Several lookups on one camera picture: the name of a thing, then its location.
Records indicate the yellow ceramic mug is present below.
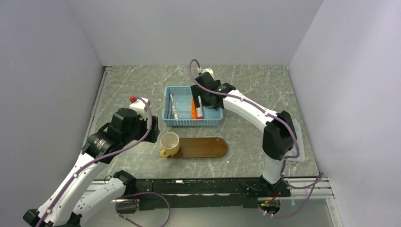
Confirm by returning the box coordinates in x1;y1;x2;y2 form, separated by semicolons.
159;132;180;158

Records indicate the brown oval wooden tray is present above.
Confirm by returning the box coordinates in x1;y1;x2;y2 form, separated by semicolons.
169;137;228;158

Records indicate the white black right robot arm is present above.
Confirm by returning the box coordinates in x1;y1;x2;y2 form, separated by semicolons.
191;69;296;196

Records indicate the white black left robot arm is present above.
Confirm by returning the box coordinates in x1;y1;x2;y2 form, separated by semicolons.
23;107;159;227

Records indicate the light blue plastic basket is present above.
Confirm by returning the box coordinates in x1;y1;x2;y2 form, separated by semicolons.
162;86;223;127

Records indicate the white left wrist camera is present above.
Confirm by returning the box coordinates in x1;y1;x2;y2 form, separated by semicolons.
129;96;150;117

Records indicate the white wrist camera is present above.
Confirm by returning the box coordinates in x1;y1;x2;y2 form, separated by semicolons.
129;96;150;117
202;68;214;77

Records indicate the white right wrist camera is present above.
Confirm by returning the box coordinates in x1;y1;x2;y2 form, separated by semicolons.
202;68;214;77

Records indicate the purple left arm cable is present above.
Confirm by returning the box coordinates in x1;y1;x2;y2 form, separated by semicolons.
34;96;172;227

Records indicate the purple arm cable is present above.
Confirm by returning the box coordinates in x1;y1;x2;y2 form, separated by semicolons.
34;96;172;227
189;59;325;219

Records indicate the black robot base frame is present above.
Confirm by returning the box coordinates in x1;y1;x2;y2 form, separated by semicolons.
122;176;291;211

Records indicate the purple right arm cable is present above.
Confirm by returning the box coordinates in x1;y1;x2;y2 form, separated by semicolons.
189;59;325;219

